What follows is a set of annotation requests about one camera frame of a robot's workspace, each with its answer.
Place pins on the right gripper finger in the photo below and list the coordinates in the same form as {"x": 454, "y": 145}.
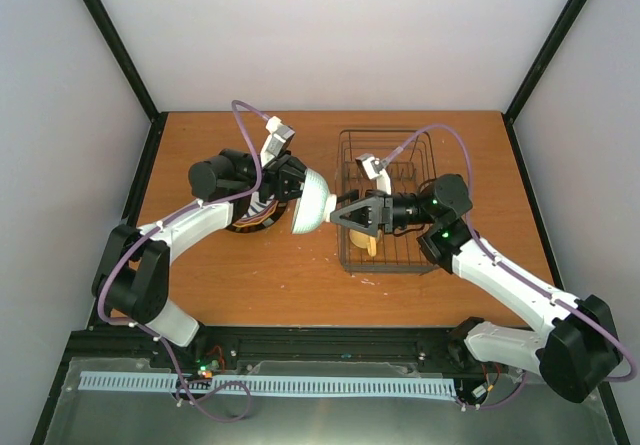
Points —
{"x": 354, "y": 217}
{"x": 352, "y": 196}

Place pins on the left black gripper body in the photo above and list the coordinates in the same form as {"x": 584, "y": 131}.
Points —
{"x": 270, "y": 177}

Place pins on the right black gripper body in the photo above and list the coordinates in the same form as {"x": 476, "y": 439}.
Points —
{"x": 387, "y": 219}

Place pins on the pale green ceramic bowl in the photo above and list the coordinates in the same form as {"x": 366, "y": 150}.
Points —
{"x": 314, "y": 206}

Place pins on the yellow ceramic mug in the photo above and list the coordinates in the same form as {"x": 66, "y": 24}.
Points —
{"x": 365, "y": 242}

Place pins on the white blue striped plate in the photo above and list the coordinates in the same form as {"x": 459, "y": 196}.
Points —
{"x": 258, "y": 207}

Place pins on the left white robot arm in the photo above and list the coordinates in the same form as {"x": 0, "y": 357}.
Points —
{"x": 132, "y": 282}

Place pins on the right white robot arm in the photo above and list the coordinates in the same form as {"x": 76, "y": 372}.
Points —
{"x": 571, "y": 343}

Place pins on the dark striped bottom plate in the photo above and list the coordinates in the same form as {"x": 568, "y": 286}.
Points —
{"x": 262, "y": 223}

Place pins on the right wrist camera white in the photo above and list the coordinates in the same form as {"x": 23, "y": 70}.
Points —
{"x": 374, "y": 169}

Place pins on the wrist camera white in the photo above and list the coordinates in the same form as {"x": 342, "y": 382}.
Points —
{"x": 278, "y": 139}
{"x": 374, "y": 169}

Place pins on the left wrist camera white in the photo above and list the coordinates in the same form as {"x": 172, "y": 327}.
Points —
{"x": 278, "y": 139}

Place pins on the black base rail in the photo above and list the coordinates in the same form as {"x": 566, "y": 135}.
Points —
{"x": 425, "y": 349}

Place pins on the light blue cable duct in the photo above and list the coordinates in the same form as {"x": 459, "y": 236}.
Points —
{"x": 273, "y": 386}

